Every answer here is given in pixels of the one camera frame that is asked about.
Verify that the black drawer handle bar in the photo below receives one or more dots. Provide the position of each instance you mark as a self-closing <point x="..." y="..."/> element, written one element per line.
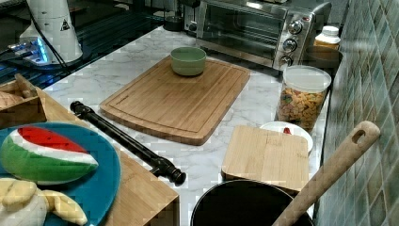
<point x="160" y="165"/>

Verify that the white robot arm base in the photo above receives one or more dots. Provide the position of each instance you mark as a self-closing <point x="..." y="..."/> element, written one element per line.
<point x="52" y="31"/>

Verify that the large bamboo cutting board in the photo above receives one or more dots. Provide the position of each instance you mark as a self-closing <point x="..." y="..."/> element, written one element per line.
<point x="184" y="109"/>

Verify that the green ceramic bowl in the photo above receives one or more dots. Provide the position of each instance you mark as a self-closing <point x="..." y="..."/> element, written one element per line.
<point x="188" y="61"/>

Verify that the small bamboo cutting board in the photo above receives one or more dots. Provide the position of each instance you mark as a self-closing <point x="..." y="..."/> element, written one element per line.
<point x="267" y="156"/>

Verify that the white plate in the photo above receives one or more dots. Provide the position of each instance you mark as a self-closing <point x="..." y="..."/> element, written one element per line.
<point x="290" y="129"/>

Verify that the black pot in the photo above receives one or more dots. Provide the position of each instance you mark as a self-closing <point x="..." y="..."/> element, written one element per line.
<point x="241" y="203"/>

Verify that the clear snack jar white lid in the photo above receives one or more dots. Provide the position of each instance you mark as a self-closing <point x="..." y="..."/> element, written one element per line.
<point x="302" y="95"/>

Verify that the silver toaster oven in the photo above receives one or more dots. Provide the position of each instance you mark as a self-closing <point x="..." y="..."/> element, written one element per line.
<point x="273" y="33"/>

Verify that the dark round bowl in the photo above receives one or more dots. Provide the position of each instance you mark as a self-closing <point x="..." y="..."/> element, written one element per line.
<point x="322" y="57"/>

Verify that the blue plate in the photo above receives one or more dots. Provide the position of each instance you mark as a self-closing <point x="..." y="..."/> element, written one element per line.
<point x="94" y="192"/>

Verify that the white lidded spice bottle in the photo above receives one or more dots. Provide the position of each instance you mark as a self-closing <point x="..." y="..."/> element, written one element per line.
<point x="329" y="37"/>

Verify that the plush watermelon slice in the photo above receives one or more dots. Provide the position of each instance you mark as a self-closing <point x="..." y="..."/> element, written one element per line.
<point x="44" y="156"/>

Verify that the wooden tray box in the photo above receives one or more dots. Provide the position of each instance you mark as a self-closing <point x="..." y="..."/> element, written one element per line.
<point x="20" y="103"/>

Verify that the plush banana toy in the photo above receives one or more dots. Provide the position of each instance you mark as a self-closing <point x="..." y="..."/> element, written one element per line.
<point x="24" y="204"/>

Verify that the wooden spoon handle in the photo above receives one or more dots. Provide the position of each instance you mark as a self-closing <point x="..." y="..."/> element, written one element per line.
<point x="359" y="140"/>

